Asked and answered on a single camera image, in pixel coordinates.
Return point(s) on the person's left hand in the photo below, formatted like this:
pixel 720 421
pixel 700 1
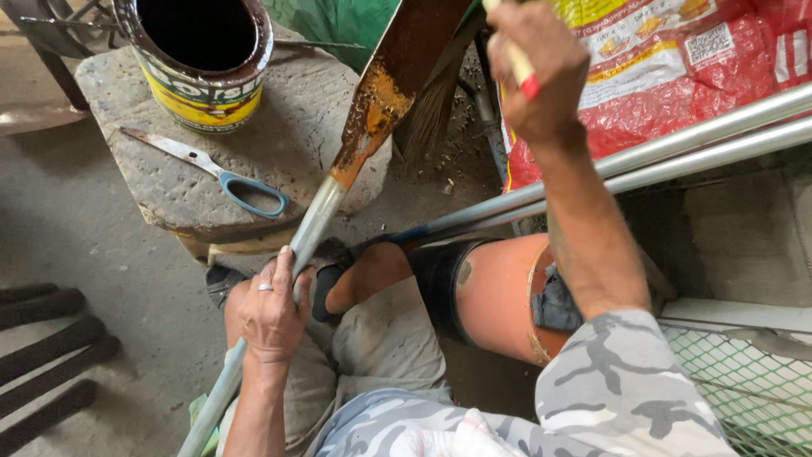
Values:
pixel 269 324

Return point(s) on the person's right hand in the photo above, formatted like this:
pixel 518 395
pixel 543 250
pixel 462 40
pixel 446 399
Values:
pixel 545 82

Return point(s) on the person's right fingers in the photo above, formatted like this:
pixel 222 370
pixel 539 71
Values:
pixel 539 38

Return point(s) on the grey metal pipe rusty end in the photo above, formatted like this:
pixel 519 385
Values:
pixel 374 120

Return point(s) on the straw broom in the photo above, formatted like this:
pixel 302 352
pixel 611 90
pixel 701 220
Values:
pixel 438 108

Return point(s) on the red printed plastic sack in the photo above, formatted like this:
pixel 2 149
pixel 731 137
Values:
pixel 666 70

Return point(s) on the long grey metal pipe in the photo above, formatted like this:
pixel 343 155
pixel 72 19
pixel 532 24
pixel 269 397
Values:
pixel 698 136
pixel 710 160

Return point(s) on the green tarp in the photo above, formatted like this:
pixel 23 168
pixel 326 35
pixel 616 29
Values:
pixel 336 25

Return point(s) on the thin metal rod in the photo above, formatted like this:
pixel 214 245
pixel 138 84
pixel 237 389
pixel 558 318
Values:
pixel 323 44

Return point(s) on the grey cloth rag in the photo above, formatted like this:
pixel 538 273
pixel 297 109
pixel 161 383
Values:
pixel 555 304

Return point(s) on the grey concrete block stool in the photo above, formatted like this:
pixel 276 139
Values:
pixel 285 139

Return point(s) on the black sandal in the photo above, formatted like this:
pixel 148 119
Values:
pixel 333 260

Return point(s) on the yellow label paint can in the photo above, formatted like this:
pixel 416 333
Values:
pixel 203 89

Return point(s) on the beige shorts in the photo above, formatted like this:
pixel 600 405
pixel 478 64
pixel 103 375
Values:
pixel 387 346

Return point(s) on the grey camouflage shirt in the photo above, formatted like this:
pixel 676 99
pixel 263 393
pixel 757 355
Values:
pixel 609 393

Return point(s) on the dark slatted rack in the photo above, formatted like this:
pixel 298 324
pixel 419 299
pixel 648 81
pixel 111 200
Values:
pixel 44 362

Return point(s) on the dark metal frame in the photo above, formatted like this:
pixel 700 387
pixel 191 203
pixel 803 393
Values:
pixel 57 38

